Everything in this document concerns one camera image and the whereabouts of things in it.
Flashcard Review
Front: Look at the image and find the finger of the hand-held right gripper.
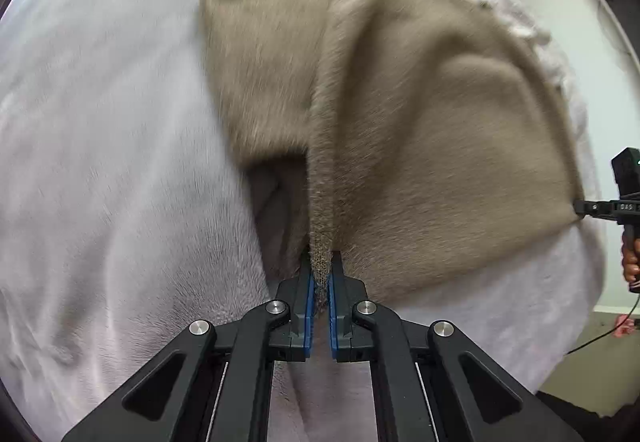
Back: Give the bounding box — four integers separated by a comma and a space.
573, 199, 621, 219

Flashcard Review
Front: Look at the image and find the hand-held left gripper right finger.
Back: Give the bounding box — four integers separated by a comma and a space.
327, 251, 584, 442

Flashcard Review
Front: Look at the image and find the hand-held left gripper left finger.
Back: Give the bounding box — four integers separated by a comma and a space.
61, 253, 317, 442

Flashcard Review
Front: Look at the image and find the brown knit sweater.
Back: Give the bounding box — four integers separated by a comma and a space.
199, 0, 587, 314

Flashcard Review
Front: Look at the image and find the person's right hand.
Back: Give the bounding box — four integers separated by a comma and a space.
621, 237, 640, 283

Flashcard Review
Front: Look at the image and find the red floor item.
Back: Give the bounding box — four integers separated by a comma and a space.
613, 313, 639, 338

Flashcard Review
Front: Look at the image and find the lavender embossed quilt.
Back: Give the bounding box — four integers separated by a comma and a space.
247, 0, 610, 442

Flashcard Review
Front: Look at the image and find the dark cloth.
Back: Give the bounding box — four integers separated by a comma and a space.
536, 390, 640, 442

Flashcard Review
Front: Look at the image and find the lavender fleece blanket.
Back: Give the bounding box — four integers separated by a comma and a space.
0, 0, 313, 442

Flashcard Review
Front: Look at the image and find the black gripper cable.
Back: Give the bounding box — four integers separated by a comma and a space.
564, 291, 640, 356

